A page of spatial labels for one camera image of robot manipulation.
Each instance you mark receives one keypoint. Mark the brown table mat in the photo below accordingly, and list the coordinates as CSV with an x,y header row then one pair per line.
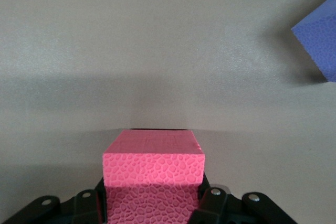
x,y
131,51

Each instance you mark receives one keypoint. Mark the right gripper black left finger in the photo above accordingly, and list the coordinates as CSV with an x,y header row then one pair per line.
x,y
78,208

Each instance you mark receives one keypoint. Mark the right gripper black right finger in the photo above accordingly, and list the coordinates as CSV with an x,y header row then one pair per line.
x,y
218,208

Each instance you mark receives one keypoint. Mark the purple foam cube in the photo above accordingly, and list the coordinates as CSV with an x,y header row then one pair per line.
x,y
319,43

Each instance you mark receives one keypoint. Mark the red foam cube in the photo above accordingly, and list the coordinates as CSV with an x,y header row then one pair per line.
x,y
153,166

